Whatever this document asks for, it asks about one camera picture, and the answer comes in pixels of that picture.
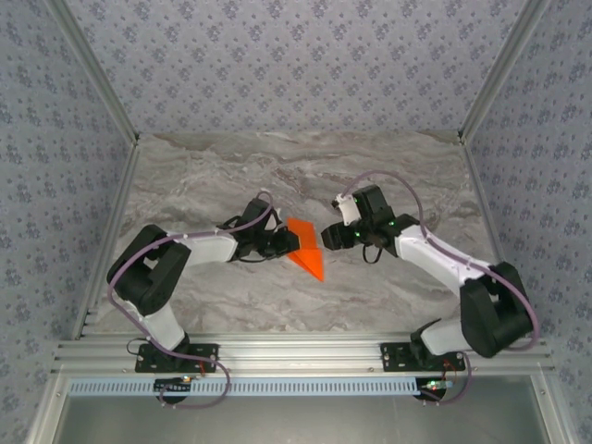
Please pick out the orange paper sheet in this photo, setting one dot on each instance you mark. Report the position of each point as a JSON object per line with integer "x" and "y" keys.
{"x": 307, "y": 259}

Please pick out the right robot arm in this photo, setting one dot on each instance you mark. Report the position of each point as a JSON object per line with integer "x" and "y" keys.
{"x": 495, "y": 314}

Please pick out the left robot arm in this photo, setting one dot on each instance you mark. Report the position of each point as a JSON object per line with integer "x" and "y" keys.
{"x": 152, "y": 277}

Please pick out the aluminium mounting beam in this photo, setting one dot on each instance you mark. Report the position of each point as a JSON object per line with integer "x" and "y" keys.
{"x": 296, "y": 353}

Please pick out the grey metal panel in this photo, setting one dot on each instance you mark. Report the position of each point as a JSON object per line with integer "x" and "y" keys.
{"x": 296, "y": 421}

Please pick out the small circuit board with LED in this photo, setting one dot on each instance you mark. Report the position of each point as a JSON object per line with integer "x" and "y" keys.
{"x": 435, "y": 385}
{"x": 173, "y": 385}

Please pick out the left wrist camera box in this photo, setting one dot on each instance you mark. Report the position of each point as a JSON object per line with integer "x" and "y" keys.
{"x": 279, "y": 222}

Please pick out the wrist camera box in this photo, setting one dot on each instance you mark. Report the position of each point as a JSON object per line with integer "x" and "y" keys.
{"x": 279, "y": 222}
{"x": 347, "y": 210}

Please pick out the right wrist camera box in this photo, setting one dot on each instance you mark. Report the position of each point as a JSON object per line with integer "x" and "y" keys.
{"x": 347, "y": 210}

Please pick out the aluminium side rail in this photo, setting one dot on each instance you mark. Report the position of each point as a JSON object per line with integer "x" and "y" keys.
{"x": 495, "y": 222}
{"x": 108, "y": 240}

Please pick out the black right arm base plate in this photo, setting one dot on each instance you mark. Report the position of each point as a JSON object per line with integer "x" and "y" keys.
{"x": 393, "y": 358}

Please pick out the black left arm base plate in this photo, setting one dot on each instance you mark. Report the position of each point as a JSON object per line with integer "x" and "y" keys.
{"x": 203, "y": 358}

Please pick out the aluminium corner post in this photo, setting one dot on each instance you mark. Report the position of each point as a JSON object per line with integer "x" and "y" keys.
{"x": 504, "y": 69}
{"x": 92, "y": 69}

